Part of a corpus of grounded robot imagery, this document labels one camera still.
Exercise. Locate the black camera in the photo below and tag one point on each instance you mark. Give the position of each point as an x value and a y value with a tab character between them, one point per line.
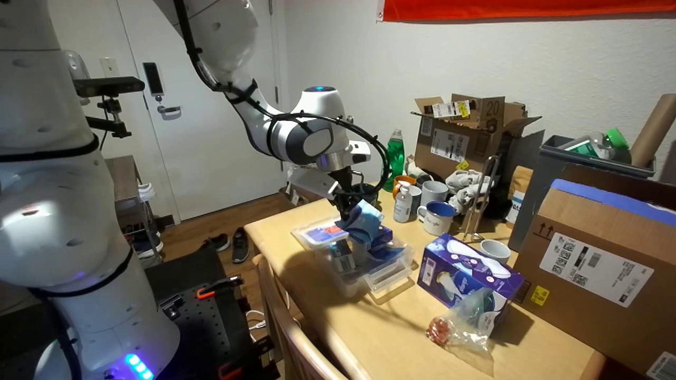
108	85

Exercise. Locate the small clear sanitizer bottle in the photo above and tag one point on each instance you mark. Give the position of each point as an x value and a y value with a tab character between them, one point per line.
402	204

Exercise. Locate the dark grey trash bin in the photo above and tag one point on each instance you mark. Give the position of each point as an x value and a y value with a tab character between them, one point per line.
562	181

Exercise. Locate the wooden chair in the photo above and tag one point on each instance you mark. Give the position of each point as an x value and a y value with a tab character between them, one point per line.
296	338

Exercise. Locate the open brown cardboard box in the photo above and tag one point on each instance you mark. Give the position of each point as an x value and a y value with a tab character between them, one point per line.
465	134

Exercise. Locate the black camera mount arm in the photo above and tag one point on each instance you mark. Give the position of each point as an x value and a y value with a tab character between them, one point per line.
111	123

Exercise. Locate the black robot cart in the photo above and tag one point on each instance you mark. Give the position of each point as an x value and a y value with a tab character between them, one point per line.
203	318

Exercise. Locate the dark shoe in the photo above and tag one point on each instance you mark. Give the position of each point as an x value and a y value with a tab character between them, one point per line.
241	246
219	244

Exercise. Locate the green item in bin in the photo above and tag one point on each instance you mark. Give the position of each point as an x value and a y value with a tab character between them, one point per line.
618	139

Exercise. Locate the clear plastic bag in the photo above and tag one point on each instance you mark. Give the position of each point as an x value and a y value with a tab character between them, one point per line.
468	323

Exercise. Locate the purple pad carton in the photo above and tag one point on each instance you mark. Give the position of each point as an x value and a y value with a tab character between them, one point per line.
465	271

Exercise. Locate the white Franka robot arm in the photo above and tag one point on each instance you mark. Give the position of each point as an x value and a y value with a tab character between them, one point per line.
65	211

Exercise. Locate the brown cardboard tube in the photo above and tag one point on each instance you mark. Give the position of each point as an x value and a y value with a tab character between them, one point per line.
653	129

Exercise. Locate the plain white mug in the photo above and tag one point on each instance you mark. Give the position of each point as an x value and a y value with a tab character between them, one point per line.
497	250

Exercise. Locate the red wall banner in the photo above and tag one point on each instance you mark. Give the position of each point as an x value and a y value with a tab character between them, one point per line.
528	8

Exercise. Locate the black door lock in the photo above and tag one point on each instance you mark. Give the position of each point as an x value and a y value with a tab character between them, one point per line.
153	80

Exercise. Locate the small tan carton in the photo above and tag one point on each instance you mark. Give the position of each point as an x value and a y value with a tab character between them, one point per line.
523	192

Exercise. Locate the light blue pad packet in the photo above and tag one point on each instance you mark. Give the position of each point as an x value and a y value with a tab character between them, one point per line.
370	232

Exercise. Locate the green dish soap bottle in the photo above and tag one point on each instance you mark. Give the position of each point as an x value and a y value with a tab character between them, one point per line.
396	158

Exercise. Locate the white crumpled cloth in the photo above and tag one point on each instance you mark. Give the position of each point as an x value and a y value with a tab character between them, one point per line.
468	186

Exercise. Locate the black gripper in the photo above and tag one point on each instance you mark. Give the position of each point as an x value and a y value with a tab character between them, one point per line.
352	186

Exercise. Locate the clear plastic storage box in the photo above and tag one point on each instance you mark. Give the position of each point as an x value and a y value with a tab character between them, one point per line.
373	271

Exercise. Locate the white mug blue inside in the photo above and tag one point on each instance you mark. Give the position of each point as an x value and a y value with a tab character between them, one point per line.
436	219

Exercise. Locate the brown shipping box with label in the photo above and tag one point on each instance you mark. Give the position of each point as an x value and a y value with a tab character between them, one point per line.
598	282

